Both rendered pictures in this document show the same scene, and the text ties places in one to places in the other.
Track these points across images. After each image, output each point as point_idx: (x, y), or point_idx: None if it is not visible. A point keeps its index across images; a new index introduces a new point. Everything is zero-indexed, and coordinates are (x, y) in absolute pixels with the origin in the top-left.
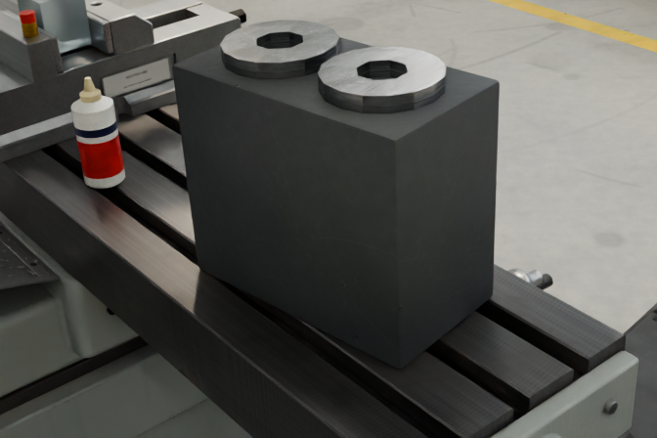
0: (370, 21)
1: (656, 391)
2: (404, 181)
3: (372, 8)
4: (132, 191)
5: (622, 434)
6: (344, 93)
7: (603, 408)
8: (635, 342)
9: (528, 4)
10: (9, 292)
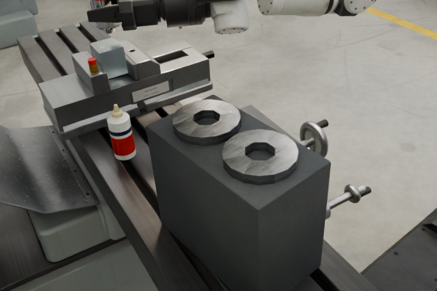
0: (298, 17)
1: (418, 276)
2: (263, 228)
3: None
4: (138, 164)
5: None
6: (233, 169)
7: None
8: (410, 243)
9: (380, 12)
10: None
